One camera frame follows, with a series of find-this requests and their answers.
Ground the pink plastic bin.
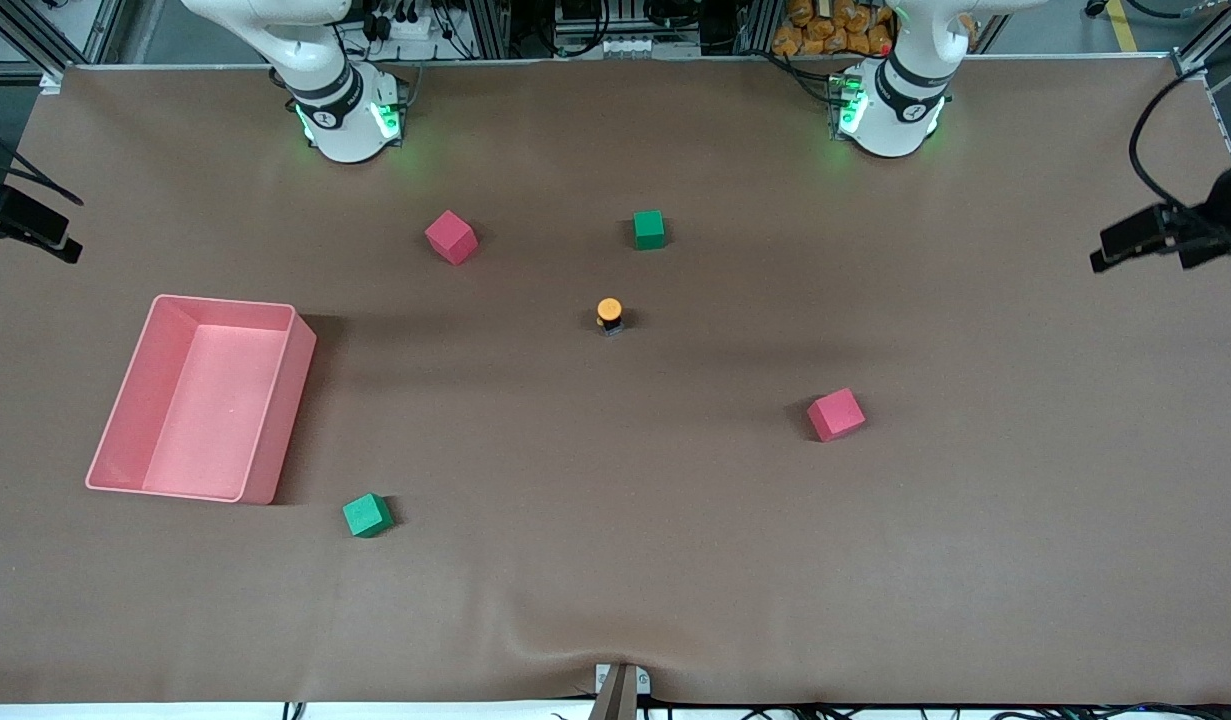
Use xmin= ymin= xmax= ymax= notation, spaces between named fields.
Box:
xmin=85 ymin=294 xmax=318 ymax=505

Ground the pink foam cube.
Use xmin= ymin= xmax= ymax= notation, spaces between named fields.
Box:
xmin=806 ymin=387 xmax=867 ymax=443
xmin=424 ymin=210 xmax=479 ymax=267

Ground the orange packets pile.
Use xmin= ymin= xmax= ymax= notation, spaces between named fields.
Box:
xmin=772 ymin=0 xmax=894 ymax=57

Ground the white power strip with plugs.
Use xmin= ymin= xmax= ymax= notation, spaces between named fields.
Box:
xmin=360 ymin=0 xmax=446 ymax=41

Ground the long white power strip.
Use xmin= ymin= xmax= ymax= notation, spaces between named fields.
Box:
xmin=553 ymin=35 xmax=703 ymax=59

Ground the brown table mat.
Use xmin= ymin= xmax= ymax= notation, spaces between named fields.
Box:
xmin=0 ymin=55 xmax=1231 ymax=706

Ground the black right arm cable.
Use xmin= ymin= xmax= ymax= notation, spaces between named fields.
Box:
xmin=0 ymin=115 xmax=84 ymax=206

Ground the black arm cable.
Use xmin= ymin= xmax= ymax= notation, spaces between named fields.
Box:
xmin=0 ymin=115 xmax=84 ymax=206
xmin=1129 ymin=63 xmax=1231 ymax=213

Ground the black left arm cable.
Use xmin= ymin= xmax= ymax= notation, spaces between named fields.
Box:
xmin=1129 ymin=63 xmax=1231 ymax=213

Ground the aluminium frame profile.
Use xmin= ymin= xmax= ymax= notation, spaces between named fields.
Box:
xmin=472 ymin=0 xmax=513 ymax=59
xmin=740 ymin=0 xmax=778 ymax=56
xmin=1178 ymin=0 xmax=1231 ymax=69
xmin=0 ymin=0 xmax=68 ymax=77

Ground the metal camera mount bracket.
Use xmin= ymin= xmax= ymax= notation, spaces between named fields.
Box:
xmin=594 ymin=662 xmax=652 ymax=720

